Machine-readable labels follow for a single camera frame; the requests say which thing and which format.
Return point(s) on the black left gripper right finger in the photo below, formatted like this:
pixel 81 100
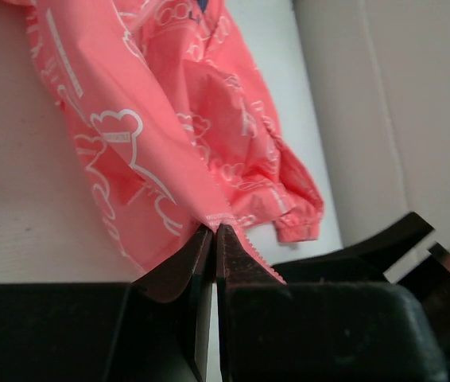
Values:
pixel 272 331

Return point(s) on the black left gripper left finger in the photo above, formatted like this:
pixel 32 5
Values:
pixel 172 314

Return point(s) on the pink printed hooded jacket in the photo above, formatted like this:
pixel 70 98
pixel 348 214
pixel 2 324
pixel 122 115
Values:
pixel 172 122

